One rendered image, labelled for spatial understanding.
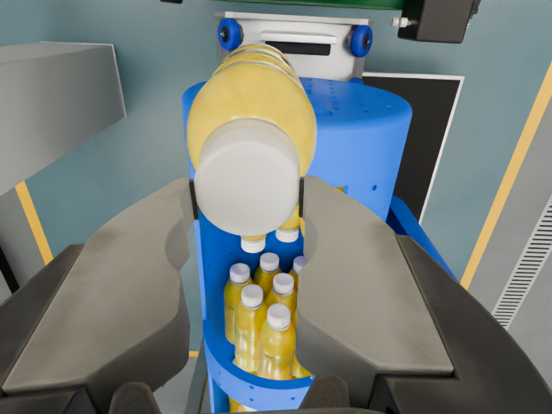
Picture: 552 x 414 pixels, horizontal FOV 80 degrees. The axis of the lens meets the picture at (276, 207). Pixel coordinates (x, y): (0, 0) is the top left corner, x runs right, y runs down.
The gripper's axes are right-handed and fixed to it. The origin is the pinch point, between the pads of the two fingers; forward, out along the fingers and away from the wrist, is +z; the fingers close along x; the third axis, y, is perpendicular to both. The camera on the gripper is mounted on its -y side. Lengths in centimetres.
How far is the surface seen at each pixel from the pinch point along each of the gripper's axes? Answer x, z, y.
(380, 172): 13.3, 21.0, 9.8
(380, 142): 12.5, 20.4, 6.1
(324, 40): 8.8, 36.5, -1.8
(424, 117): 68, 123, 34
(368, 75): 43, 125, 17
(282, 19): 4.1, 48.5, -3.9
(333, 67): 13, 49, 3
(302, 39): 6.1, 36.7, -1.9
